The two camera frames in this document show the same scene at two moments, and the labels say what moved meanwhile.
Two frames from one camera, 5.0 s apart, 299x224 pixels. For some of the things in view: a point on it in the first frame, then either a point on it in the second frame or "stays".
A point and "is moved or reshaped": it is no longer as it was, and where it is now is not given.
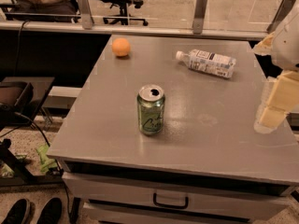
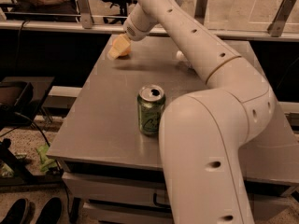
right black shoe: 51,212 stays
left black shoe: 19,214 stays
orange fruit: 121,47 is moved or reshaped
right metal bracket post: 285,7 stays
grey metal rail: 133,30 stays
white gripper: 290,50 -> 135,30
